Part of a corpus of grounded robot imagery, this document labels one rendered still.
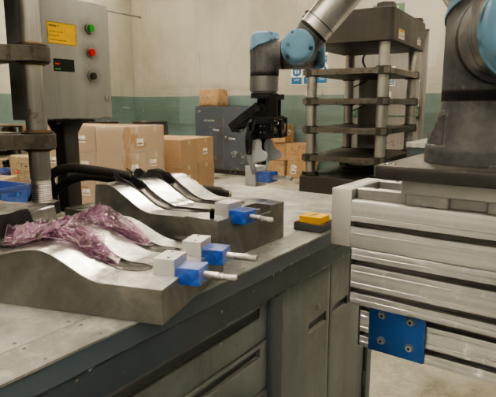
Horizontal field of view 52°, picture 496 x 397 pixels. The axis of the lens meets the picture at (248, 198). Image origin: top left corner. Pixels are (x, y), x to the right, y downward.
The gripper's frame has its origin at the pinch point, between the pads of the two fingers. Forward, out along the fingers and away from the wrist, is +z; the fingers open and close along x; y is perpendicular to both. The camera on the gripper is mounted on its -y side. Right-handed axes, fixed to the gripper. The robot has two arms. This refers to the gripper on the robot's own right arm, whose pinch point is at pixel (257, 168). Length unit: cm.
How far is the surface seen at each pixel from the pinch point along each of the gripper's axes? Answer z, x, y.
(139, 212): 6.8, -36.0, -8.1
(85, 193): 70, 209, -348
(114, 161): 35, 214, -307
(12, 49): -32, -31, -61
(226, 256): 10, -45, 23
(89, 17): -47, 5, -73
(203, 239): 7, -47, 19
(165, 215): 6.6, -36.0, -0.1
